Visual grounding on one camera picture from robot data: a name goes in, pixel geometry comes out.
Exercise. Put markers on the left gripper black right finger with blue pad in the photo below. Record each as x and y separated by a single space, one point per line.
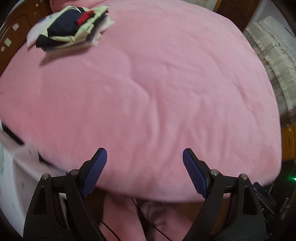
231 210

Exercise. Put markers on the white patterned sheet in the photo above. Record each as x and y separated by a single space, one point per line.
21 169

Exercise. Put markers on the dark wooden door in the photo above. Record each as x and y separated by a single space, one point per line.
240 12

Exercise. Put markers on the yellow wooden cabinet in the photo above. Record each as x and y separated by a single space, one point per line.
288 143

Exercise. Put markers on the pink bed blanket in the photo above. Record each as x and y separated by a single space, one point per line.
167 75

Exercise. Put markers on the navy red varsity jacket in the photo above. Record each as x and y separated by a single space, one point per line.
72 26

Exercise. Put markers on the brown wooden headboard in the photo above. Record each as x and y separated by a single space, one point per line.
17 25

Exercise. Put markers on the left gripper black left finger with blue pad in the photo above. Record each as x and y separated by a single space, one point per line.
57 210

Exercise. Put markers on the stack of folded clothes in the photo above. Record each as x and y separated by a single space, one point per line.
101 22

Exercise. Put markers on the white lace curtain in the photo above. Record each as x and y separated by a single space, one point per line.
275 47

